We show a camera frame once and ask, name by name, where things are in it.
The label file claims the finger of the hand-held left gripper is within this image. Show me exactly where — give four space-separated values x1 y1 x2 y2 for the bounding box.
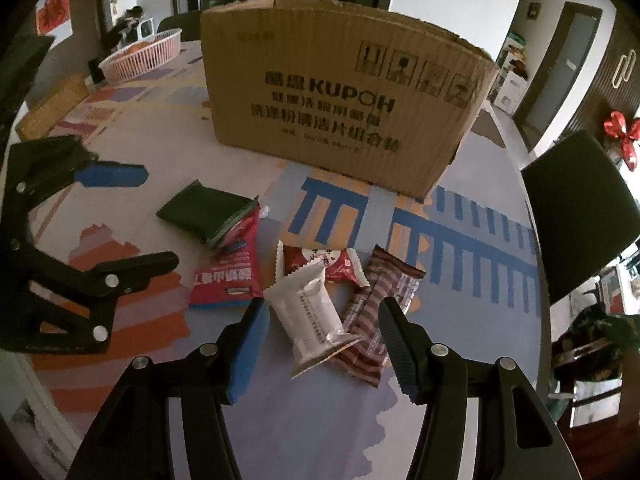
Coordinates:
27 251 180 353
10 135 147 211

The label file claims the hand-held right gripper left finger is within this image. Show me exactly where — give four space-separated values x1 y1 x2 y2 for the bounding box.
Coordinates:
65 297 273 480

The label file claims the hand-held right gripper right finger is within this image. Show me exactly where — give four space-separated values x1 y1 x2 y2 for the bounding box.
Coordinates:
378 297 571 480

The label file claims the brown striped snack packet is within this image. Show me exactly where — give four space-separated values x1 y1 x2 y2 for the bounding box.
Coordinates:
357 244 427 346
327 290 390 388

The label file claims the dark green snack packet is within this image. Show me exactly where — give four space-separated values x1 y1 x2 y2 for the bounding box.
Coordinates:
156 180 259 250

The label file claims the red and white snack packet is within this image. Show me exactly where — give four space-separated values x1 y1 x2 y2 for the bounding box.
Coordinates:
274 241 370 288

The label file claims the brown cardboard box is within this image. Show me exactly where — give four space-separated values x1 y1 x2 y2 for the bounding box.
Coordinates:
200 0 501 199

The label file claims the woven tissue box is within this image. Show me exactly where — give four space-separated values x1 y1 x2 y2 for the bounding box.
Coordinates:
15 72 90 141

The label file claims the patterned tablecloth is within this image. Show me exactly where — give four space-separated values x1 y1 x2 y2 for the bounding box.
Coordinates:
15 40 551 480

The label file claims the red and white door poster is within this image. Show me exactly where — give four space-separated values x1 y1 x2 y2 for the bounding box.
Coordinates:
36 0 74 37

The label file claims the pink plastic basket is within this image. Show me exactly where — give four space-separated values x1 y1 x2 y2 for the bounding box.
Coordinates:
98 29 183 84

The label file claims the black and white figurine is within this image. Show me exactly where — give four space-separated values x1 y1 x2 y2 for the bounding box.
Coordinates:
102 6 146 48

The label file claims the dark upholstered chair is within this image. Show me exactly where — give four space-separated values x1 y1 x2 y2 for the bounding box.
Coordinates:
520 130 640 306
156 10 203 42

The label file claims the wooden chair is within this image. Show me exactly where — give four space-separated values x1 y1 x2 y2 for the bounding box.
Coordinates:
550 305 640 428

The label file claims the white storage box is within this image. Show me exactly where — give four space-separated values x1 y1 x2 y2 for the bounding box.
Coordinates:
492 67 527 114

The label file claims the red ribbon bow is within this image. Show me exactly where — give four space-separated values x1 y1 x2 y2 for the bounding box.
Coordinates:
602 110 640 172

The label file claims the brown interior door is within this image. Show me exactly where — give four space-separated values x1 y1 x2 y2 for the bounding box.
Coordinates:
512 2 603 152

